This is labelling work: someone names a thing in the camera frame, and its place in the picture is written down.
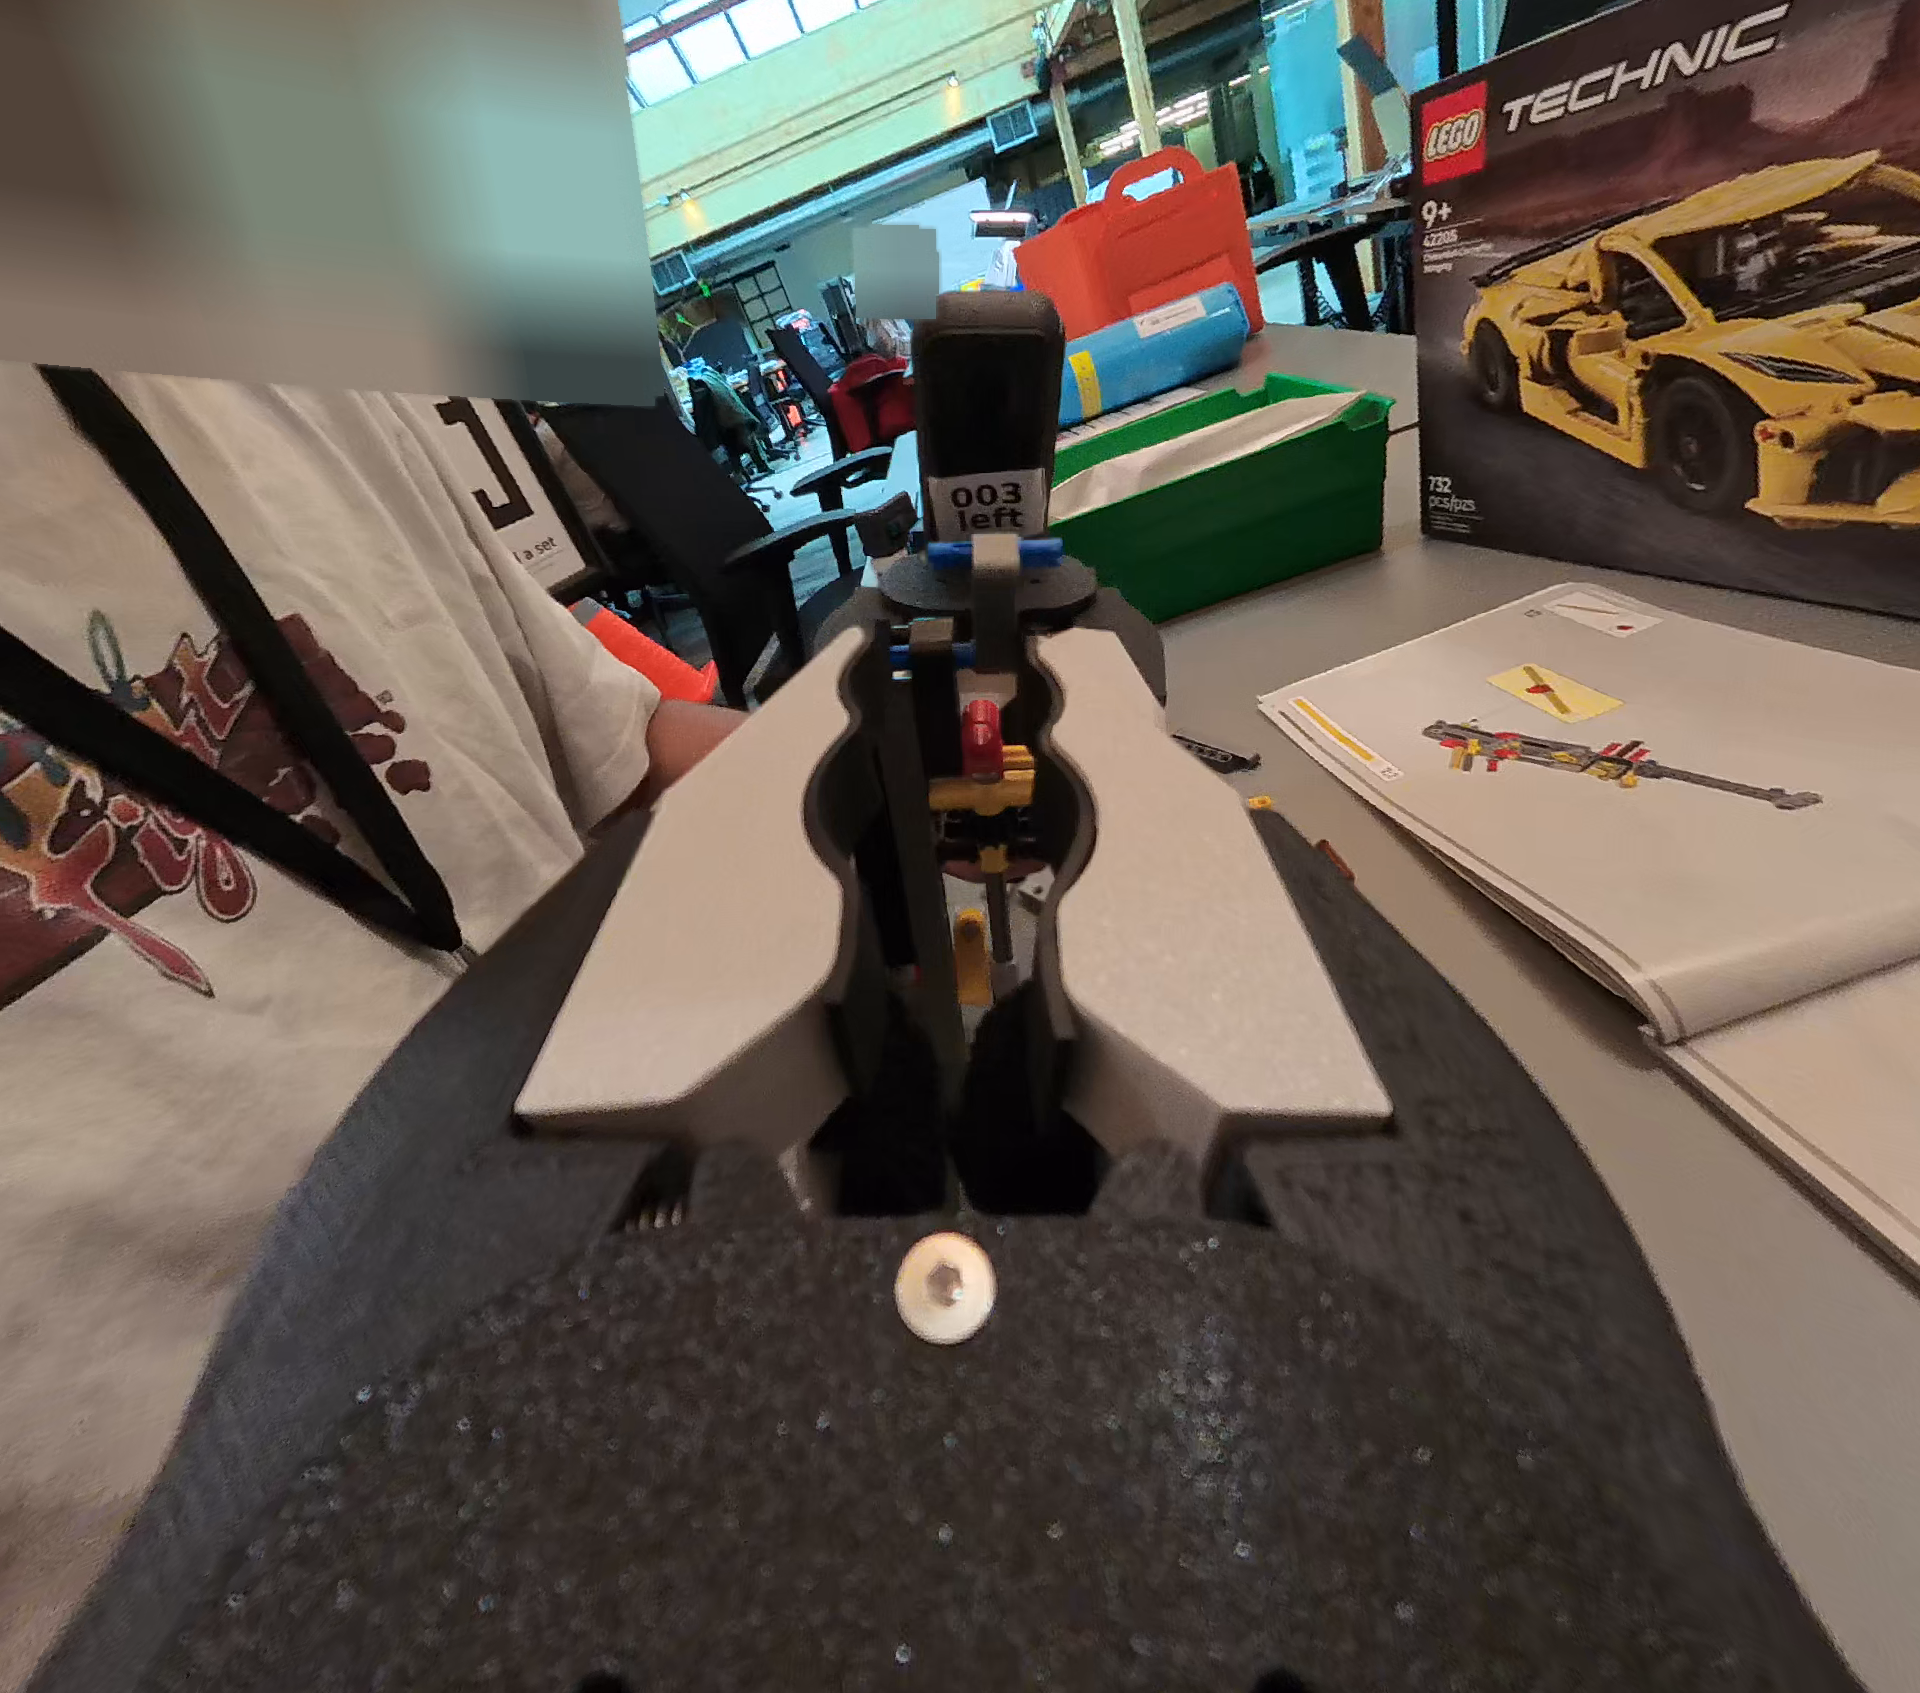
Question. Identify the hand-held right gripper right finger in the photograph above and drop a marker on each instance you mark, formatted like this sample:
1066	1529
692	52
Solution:
1217	972

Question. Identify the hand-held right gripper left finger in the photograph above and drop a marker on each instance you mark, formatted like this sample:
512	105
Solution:
689	972

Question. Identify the grey lego connector blue pins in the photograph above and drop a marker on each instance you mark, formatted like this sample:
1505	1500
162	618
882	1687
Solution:
997	584

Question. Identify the long grey Technic assembly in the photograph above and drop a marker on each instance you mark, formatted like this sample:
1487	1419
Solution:
984	795

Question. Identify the lego instruction booklet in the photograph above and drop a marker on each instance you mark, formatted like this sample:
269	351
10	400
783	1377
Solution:
1575	856

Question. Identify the person's left forearm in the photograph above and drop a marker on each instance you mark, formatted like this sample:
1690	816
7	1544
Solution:
697	742

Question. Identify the yellow car lego box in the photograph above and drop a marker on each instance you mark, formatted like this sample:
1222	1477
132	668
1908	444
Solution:
1650	374

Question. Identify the red office chair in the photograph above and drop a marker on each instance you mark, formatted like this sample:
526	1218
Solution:
871	406

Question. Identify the blue roll white label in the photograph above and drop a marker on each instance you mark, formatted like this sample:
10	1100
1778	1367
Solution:
1157	353

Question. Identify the orange felt bag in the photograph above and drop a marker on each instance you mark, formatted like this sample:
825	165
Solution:
1140	238

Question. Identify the green plastic bin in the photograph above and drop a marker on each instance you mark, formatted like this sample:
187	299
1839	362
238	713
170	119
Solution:
1229	540

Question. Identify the orange white object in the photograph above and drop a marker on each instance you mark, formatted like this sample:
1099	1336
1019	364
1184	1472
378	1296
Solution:
646	659

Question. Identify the black office chair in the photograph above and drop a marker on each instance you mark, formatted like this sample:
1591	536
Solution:
675	524

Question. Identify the black table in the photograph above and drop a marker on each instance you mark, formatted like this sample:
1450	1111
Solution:
1333	238

